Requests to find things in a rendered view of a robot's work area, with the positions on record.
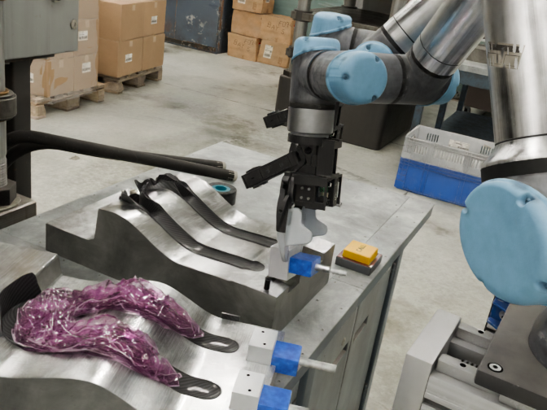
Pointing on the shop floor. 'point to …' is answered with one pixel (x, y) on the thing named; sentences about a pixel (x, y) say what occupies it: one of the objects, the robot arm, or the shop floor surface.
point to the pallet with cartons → (130, 42)
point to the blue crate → (435, 181)
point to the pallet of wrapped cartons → (69, 69)
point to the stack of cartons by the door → (260, 32)
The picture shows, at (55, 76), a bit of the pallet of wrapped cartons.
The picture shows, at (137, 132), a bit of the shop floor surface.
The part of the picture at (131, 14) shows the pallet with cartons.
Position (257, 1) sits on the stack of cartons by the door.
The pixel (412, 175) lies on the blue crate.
